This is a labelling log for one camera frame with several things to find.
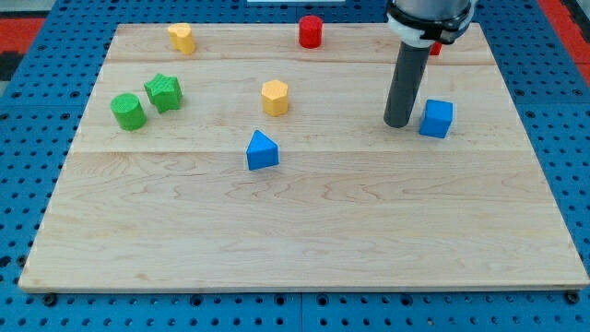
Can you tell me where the blue cube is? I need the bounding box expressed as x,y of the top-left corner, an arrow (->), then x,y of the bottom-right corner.
419,100 -> 454,138

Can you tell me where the red block behind arm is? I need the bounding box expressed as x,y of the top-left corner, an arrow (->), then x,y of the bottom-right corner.
430,41 -> 443,55

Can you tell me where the wooden board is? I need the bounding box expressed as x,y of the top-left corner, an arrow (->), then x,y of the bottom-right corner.
19,24 -> 589,293

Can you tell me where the blue triangular prism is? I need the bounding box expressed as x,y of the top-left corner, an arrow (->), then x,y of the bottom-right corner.
246,130 -> 279,171

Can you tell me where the yellow hexagonal prism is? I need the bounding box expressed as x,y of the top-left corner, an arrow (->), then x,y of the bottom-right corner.
261,80 -> 289,116

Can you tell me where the red cylinder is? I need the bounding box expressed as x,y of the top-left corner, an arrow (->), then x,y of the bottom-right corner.
299,15 -> 324,49

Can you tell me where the green star block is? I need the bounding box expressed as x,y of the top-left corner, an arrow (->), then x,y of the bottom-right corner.
144,73 -> 183,113

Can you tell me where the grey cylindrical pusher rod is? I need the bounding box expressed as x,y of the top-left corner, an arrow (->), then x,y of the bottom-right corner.
383,42 -> 431,128

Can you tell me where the yellow heart block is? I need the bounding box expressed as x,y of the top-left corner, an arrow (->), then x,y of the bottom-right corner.
167,22 -> 196,54

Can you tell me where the green cylinder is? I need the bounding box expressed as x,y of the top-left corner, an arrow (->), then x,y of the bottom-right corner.
110,93 -> 147,131

